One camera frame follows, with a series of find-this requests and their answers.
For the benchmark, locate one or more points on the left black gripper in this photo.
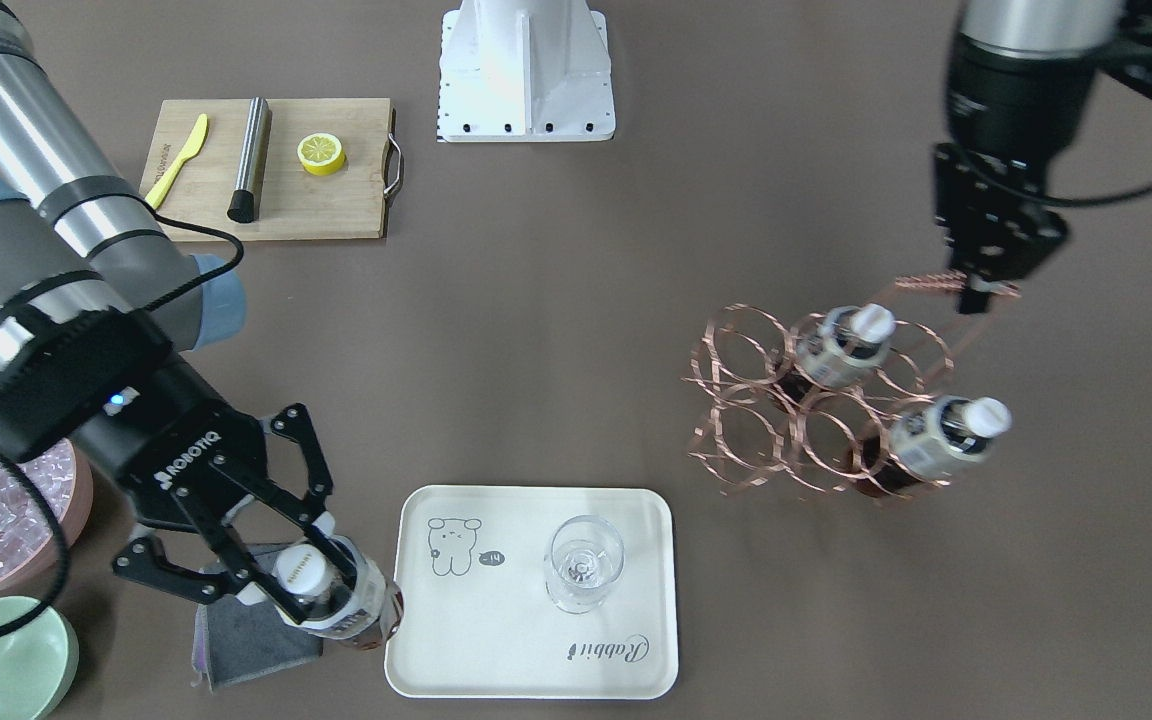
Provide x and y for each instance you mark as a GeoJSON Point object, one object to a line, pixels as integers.
{"type": "Point", "coordinates": [1008, 98]}

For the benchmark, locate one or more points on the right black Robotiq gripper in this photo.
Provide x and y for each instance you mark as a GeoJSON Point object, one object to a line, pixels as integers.
{"type": "Point", "coordinates": [168, 436]}

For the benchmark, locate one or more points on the tea bottle taken to tray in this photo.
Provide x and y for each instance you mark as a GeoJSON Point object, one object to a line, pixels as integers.
{"type": "Point", "coordinates": [364, 613]}

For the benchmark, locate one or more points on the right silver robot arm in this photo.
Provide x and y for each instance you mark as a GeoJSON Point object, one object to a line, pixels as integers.
{"type": "Point", "coordinates": [94, 304]}

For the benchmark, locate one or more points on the tea bottle middle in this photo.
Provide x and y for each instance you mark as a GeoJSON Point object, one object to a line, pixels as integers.
{"type": "Point", "coordinates": [848, 344]}

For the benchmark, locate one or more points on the tea bottle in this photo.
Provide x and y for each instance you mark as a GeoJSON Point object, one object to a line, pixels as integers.
{"type": "Point", "coordinates": [930, 444]}
{"type": "Point", "coordinates": [848, 344]}

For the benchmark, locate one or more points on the tea bottle rear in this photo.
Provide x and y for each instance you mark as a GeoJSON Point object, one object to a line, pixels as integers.
{"type": "Point", "coordinates": [930, 444]}

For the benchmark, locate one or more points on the grey folded cloth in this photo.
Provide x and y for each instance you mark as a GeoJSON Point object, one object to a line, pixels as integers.
{"type": "Point", "coordinates": [236, 642]}

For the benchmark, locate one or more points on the cream rabbit tray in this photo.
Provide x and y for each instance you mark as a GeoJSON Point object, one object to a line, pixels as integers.
{"type": "Point", "coordinates": [478, 619]}

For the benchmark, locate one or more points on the pink bowl with ice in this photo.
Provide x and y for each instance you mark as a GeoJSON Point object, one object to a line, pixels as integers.
{"type": "Point", "coordinates": [6, 520]}

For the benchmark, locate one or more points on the steel muddler black tip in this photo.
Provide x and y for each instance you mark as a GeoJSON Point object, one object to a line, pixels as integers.
{"type": "Point", "coordinates": [244, 204]}

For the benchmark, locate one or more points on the bamboo cutting board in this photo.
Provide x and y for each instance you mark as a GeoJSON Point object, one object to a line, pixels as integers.
{"type": "Point", "coordinates": [294, 205]}

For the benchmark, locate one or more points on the green bowl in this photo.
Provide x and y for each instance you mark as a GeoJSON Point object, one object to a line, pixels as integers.
{"type": "Point", "coordinates": [38, 663]}

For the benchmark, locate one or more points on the yellow plastic knife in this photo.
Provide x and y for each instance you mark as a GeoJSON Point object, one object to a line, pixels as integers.
{"type": "Point", "coordinates": [190, 149]}

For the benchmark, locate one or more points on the clear wine glass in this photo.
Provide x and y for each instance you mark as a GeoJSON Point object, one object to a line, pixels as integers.
{"type": "Point", "coordinates": [585, 558]}

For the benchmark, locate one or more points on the half lemon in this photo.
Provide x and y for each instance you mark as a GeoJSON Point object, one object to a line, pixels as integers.
{"type": "Point", "coordinates": [321, 154]}

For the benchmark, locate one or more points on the copper wire bottle basket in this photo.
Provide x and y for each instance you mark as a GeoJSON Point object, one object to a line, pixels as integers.
{"type": "Point", "coordinates": [751, 433]}

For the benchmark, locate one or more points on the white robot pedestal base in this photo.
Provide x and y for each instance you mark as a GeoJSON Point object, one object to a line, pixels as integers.
{"type": "Point", "coordinates": [525, 72]}

